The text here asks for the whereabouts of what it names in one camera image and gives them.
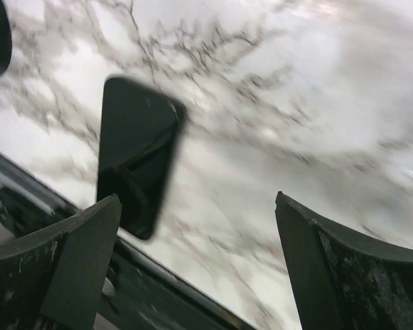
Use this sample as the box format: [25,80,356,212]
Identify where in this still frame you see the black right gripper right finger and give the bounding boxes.
[275,192,413,330]

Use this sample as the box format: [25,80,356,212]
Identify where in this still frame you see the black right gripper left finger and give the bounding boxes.
[0,195,121,329]

